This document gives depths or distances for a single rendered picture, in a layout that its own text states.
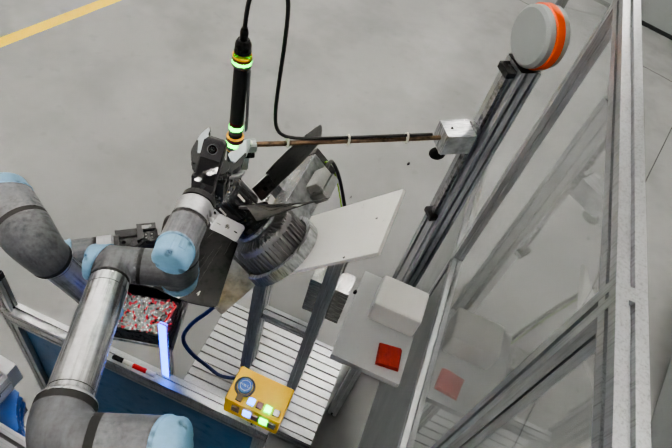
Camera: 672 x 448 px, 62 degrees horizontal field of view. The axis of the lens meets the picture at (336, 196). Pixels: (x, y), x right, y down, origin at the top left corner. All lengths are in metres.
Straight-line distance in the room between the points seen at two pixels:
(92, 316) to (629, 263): 0.85
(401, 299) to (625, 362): 1.29
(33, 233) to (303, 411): 1.63
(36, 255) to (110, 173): 2.11
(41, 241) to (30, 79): 2.80
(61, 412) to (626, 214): 0.85
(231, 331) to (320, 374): 0.46
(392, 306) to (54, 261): 1.05
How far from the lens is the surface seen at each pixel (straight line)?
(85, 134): 3.68
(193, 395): 1.81
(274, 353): 2.74
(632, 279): 0.80
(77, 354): 1.04
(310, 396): 2.68
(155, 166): 3.46
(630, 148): 1.00
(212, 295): 1.58
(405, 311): 1.92
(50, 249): 1.37
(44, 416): 0.97
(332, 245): 1.69
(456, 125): 1.62
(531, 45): 1.47
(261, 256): 1.72
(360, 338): 1.95
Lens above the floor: 2.56
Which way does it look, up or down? 48 degrees down
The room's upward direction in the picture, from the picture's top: 17 degrees clockwise
